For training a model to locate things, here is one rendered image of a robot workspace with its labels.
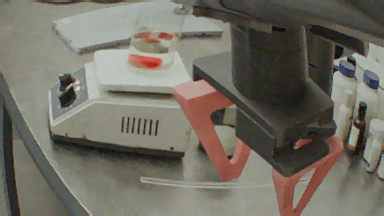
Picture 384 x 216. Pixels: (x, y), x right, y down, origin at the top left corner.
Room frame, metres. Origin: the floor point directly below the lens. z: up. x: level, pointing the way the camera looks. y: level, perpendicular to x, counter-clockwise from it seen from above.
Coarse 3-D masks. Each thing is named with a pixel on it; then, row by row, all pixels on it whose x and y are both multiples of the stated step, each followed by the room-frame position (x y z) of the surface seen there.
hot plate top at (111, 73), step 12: (96, 60) 1.17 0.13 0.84; (108, 60) 1.17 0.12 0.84; (120, 60) 1.18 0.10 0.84; (180, 60) 1.20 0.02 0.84; (96, 72) 1.13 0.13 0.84; (108, 72) 1.13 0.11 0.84; (120, 72) 1.14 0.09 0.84; (132, 72) 1.14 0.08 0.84; (180, 72) 1.16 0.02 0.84; (108, 84) 1.10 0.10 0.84; (120, 84) 1.10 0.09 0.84; (132, 84) 1.11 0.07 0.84; (144, 84) 1.11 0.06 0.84; (156, 84) 1.12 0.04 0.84; (168, 84) 1.12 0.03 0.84
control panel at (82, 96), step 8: (72, 72) 1.20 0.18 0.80; (80, 72) 1.18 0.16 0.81; (80, 80) 1.16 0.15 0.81; (56, 88) 1.17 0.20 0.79; (80, 88) 1.13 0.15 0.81; (56, 96) 1.15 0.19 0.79; (80, 96) 1.11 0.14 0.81; (88, 96) 1.10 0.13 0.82; (56, 104) 1.12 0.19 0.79; (72, 104) 1.10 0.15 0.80; (80, 104) 1.09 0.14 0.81; (56, 112) 1.09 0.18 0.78; (64, 112) 1.08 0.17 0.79
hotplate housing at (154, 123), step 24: (48, 96) 1.18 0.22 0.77; (96, 96) 1.10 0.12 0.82; (120, 96) 1.11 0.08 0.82; (144, 96) 1.12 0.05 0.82; (168, 96) 1.13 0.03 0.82; (72, 120) 1.08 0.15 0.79; (96, 120) 1.09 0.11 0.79; (120, 120) 1.10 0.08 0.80; (144, 120) 1.10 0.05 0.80; (168, 120) 1.11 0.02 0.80; (96, 144) 1.09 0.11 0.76; (120, 144) 1.10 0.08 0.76; (144, 144) 1.11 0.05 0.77; (168, 144) 1.11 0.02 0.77
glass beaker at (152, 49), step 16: (144, 16) 1.14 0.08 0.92; (160, 16) 1.19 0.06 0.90; (176, 16) 1.19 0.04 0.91; (144, 32) 1.14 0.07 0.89; (160, 32) 1.14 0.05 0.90; (176, 32) 1.15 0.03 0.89; (128, 48) 1.16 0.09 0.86; (144, 48) 1.14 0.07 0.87; (160, 48) 1.14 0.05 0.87; (176, 48) 1.16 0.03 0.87; (128, 64) 1.15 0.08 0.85; (144, 64) 1.14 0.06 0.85; (160, 64) 1.14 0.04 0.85
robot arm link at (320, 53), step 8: (312, 40) 0.86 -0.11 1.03; (320, 40) 0.86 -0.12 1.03; (312, 48) 0.86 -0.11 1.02; (320, 48) 0.86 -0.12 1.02; (328, 48) 0.86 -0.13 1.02; (336, 48) 0.90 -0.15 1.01; (312, 56) 0.86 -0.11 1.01; (320, 56) 0.86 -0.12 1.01; (328, 56) 0.86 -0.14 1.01; (312, 64) 0.86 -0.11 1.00; (320, 64) 0.86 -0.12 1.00; (328, 64) 0.86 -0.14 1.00
